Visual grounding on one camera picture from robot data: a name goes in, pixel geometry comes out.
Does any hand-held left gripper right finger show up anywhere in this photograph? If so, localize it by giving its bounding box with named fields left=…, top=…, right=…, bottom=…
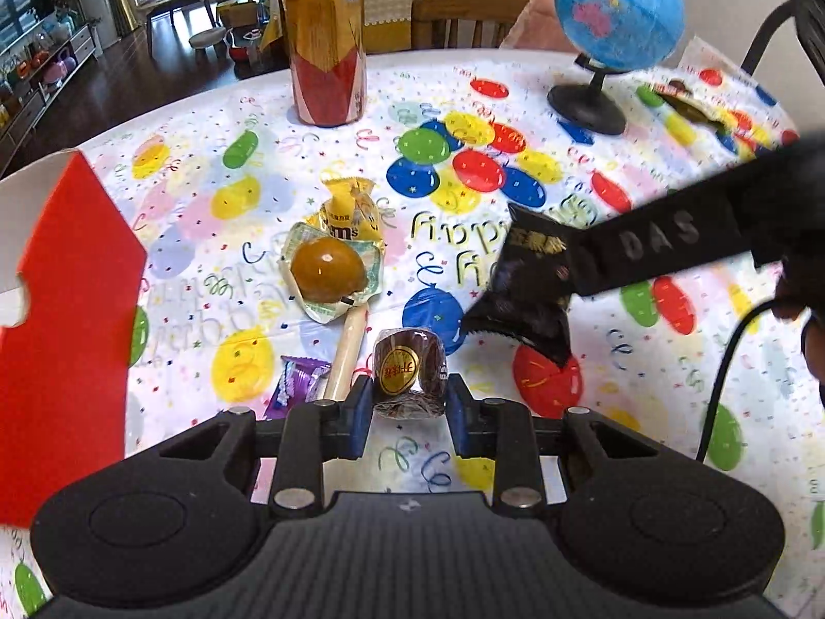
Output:
left=447, top=374, right=670, bottom=512

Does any braised egg packet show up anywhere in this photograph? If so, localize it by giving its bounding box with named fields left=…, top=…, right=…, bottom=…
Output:
left=278, top=220, right=386, bottom=324

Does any person's right hand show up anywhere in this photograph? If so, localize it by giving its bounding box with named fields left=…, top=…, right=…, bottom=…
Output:
left=773, top=251, right=825, bottom=401

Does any beige stick snack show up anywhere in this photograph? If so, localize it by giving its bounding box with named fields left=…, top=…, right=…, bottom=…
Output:
left=322, top=303, right=370, bottom=404

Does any black snack packet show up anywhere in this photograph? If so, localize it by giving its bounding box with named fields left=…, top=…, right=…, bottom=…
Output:
left=459, top=203, right=584, bottom=365

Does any yellow candy packet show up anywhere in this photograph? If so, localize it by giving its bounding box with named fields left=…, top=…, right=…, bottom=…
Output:
left=303, top=175, right=401, bottom=249

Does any pink cloth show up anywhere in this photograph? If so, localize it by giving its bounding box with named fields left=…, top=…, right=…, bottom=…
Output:
left=499, top=0, right=581, bottom=53

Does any orange drink bottle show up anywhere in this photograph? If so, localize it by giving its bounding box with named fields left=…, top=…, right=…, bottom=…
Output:
left=267, top=0, right=368, bottom=128

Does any wooden dining chair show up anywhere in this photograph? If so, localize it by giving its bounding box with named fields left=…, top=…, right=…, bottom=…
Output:
left=411, top=0, right=536, bottom=51

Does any brown round cake snack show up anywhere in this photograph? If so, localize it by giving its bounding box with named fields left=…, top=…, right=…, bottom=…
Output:
left=372, top=328, right=449, bottom=420

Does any television cabinet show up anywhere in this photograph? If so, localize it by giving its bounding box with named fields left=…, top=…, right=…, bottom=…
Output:
left=0, top=22, right=101, bottom=149

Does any silver desk lamp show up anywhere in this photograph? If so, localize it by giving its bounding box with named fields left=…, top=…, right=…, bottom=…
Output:
left=741, top=0, right=825, bottom=75

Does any purple candy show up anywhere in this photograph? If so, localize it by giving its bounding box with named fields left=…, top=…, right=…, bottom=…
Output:
left=269, top=354, right=331, bottom=419

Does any dark torn wrapper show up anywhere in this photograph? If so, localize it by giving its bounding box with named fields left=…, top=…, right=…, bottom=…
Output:
left=635, top=77, right=729, bottom=133

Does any red cardboard box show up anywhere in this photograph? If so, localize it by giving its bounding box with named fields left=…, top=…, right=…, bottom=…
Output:
left=0, top=150, right=151, bottom=530

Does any blue desk globe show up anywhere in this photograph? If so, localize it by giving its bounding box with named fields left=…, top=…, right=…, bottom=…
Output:
left=547, top=0, right=685, bottom=136

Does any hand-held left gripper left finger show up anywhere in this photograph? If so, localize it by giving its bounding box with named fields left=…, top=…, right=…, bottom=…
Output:
left=155, top=375, right=376, bottom=512

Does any balloon print tablecloth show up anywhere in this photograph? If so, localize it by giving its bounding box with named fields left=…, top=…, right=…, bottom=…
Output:
left=0, top=35, right=825, bottom=619

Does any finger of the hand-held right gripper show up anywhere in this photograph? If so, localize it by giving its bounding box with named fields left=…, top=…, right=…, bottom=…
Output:
left=567, top=222, right=623, bottom=299

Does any white stool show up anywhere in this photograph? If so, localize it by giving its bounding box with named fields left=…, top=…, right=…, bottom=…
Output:
left=189, top=27, right=233, bottom=66

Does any black cable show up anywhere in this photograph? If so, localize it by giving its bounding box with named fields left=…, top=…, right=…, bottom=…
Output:
left=698, top=300, right=784, bottom=462

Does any television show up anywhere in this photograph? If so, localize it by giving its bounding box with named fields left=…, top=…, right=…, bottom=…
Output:
left=0, top=0, right=56, bottom=46

